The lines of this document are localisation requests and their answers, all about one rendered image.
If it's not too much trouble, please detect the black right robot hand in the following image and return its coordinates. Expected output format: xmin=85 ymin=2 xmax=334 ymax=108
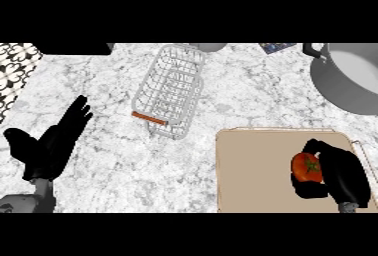
xmin=290 ymin=138 xmax=373 ymax=209

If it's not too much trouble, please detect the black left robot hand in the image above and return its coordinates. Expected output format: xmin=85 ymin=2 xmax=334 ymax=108
xmin=4 ymin=94 xmax=95 ymax=183

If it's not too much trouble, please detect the red tomato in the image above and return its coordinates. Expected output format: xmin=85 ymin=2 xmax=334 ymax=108
xmin=291 ymin=151 xmax=325 ymax=184

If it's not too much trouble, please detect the beige tray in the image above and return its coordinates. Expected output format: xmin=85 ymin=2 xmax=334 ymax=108
xmin=215 ymin=126 xmax=378 ymax=214

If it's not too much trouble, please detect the black and white patterned tile panel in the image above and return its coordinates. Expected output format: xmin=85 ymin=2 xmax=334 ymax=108
xmin=0 ymin=42 xmax=45 ymax=125

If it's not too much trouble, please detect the black appliance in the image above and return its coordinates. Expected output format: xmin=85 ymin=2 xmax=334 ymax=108
xmin=35 ymin=42 xmax=114 ymax=57

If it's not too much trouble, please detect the dark blue patterned object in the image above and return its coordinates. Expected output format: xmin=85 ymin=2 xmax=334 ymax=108
xmin=259 ymin=42 xmax=299 ymax=55

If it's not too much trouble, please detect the grey round object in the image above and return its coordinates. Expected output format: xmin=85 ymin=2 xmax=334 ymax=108
xmin=190 ymin=42 xmax=229 ymax=53

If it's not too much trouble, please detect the grey pot with black handle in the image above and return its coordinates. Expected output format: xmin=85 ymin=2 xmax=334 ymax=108
xmin=302 ymin=42 xmax=378 ymax=117

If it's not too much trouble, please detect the white wire tiered basket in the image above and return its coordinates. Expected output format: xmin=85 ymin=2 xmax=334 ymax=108
xmin=131 ymin=43 xmax=209 ymax=141

